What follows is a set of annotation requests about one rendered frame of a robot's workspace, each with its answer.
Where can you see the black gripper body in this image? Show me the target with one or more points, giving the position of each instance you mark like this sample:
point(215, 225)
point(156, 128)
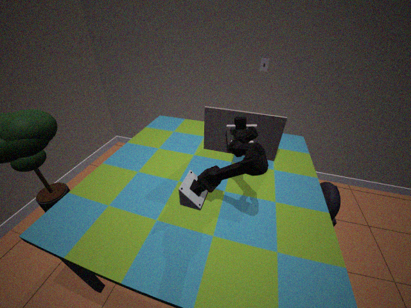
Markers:
point(240, 122)

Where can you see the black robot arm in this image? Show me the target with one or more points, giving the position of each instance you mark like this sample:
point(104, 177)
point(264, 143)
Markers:
point(254, 163)

